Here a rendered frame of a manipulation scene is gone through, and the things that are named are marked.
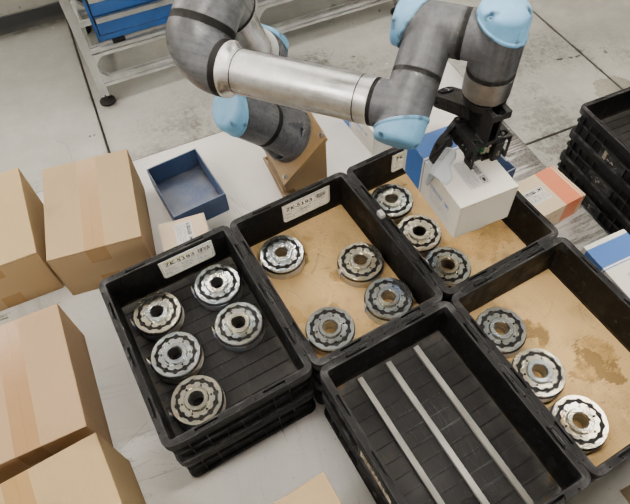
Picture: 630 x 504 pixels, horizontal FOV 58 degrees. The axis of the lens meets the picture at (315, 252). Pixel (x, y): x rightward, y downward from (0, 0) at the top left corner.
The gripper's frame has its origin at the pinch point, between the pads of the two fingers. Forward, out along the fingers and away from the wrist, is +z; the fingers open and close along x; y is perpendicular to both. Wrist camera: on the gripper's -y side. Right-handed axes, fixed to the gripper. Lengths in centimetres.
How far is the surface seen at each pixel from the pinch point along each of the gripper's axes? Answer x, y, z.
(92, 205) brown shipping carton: -70, -46, 25
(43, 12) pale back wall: -82, -280, 106
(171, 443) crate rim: -67, 21, 18
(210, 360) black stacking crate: -56, 4, 28
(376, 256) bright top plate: -14.4, -3.2, 25.0
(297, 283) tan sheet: -32.7, -5.9, 27.8
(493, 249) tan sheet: 11.7, 4.9, 27.8
